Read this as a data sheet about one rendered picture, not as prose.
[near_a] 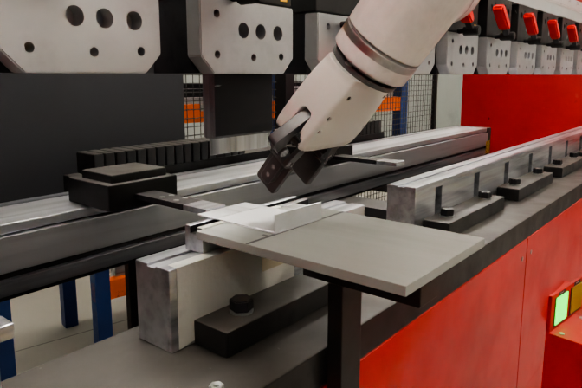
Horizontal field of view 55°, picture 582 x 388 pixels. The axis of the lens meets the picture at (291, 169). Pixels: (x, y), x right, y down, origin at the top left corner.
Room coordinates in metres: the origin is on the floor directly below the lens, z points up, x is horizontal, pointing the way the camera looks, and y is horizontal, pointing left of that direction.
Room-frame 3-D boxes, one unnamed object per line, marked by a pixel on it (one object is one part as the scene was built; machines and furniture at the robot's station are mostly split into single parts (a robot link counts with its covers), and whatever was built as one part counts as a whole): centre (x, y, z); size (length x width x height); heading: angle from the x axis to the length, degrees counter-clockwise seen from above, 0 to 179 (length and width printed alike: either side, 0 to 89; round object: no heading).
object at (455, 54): (1.13, -0.30, 1.26); 0.15 x 0.09 x 0.17; 141
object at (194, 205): (0.78, 0.20, 1.01); 0.26 x 0.12 x 0.05; 51
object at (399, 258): (0.59, -0.05, 1.00); 0.26 x 0.18 x 0.01; 51
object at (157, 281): (0.73, 0.03, 0.92); 0.39 x 0.06 x 0.10; 141
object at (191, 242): (0.70, 0.05, 0.99); 0.20 x 0.03 x 0.03; 141
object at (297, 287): (0.68, -0.01, 0.89); 0.30 x 0.05 x 0.03; 141
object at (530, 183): (1.43, -0.62, 0.89); 0.30 x 0.05 x 0.03; 141
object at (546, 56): (1.59, -0.68, 1.26); 0.15 x 0.09 x 0.17; 141
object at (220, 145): (0.68, 0.06, 1.13); 0.10 x 0.02 x 0.10; 141
